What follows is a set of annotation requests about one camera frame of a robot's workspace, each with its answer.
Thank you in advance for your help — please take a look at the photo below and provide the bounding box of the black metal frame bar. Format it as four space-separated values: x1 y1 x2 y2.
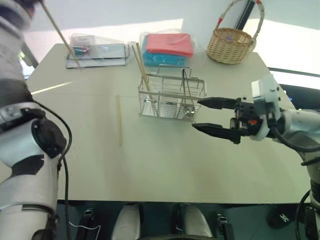
234 0 254 31

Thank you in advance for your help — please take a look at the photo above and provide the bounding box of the white right robot foot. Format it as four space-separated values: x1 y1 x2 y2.
173 203 214 240

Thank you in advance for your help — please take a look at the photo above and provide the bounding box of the white left robot foot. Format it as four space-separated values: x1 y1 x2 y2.
110 203 142 240

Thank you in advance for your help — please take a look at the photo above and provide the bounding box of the wicker basket with handle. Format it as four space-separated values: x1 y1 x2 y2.
205 0 266 65

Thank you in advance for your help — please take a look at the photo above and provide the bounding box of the pink cloth pack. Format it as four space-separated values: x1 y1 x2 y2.
145 32 195 58

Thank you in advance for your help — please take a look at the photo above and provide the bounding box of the blue cloth pack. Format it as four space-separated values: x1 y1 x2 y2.
141 49 187 67

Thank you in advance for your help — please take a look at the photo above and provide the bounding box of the clear plastic bag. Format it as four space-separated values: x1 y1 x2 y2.
69 33 97 56

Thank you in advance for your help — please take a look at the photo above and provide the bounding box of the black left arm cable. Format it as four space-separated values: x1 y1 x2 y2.
31 101 73 240

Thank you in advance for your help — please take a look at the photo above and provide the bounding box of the metal spoon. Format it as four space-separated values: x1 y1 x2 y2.
182 67 198 118

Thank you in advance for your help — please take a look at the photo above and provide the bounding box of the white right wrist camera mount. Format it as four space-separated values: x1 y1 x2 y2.
251 74 282 141

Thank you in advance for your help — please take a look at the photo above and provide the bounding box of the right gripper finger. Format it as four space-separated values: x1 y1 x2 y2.
197 96 237 111
191 122 242 145

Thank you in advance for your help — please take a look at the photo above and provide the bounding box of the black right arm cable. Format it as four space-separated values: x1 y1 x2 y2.
269 119 320 154

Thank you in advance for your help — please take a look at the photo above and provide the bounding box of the white robot foot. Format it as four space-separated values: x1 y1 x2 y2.
110 203 142 240
173 203 214 240

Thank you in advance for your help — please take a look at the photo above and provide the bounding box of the wooden chopstick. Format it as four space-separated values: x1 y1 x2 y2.
135 42 159 117
131 45 157 117
39 0 82 70
117 94 124 147

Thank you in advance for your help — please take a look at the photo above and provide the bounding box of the silver wire basket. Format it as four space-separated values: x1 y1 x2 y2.
137 64 208 123

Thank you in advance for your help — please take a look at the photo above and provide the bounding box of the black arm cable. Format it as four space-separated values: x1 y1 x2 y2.
269 119 320 154
31 101 73 240

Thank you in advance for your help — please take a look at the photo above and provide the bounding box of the thin white floor cable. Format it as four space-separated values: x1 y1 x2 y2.
68 220 101 231

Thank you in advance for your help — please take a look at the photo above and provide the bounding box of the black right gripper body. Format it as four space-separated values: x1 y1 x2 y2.
229 97 263 138

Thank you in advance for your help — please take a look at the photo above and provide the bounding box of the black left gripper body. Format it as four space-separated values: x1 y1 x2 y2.
24 0 43 15

